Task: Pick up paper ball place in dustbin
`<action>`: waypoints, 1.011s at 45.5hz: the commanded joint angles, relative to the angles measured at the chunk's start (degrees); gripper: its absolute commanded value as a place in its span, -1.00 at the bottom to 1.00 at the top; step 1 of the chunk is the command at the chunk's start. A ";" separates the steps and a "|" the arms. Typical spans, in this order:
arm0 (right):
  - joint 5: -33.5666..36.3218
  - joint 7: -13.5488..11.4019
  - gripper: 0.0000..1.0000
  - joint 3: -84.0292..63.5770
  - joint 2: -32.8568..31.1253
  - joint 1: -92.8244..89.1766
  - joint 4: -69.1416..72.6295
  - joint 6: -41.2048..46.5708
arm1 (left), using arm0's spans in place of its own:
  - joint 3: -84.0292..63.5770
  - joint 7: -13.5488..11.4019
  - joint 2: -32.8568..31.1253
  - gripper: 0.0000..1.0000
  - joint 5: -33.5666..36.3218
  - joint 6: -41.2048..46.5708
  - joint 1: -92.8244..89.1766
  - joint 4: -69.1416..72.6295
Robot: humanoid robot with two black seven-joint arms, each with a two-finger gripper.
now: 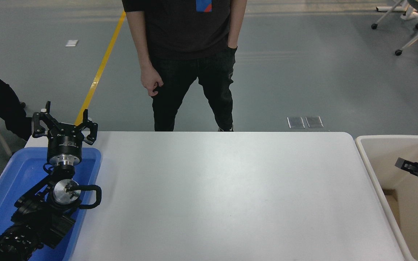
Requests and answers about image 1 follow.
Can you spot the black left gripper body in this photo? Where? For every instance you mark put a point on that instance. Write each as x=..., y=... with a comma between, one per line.
x=65, y=144

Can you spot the standing person's right forearm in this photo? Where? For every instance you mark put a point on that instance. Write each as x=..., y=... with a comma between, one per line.
x=142, y=47

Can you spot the standing person's left forearm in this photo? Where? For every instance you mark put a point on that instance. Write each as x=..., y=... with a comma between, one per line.
x=237, y=25

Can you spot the standing person's right hand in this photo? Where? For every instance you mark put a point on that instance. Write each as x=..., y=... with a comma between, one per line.
x=151, y=79

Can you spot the large pale bin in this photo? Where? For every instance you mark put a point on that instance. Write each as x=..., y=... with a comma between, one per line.
x=386, y=152

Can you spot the blue plastic tray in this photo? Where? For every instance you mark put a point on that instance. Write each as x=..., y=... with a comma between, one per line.
x=13, y=174

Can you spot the white floor tag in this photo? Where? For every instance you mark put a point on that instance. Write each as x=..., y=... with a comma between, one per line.
x=72, y=42

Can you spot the silver floor plate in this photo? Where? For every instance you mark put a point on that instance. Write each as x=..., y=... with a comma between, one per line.
x=295, y=122
x=314, y=121

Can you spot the standing person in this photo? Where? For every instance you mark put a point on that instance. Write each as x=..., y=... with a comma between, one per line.
x=187, y=43

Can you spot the white office chair base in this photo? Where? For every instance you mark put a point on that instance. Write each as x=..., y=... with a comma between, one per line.
x=390, y=9

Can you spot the blue red badge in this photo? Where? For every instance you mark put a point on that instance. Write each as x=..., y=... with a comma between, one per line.
x=204, y=5

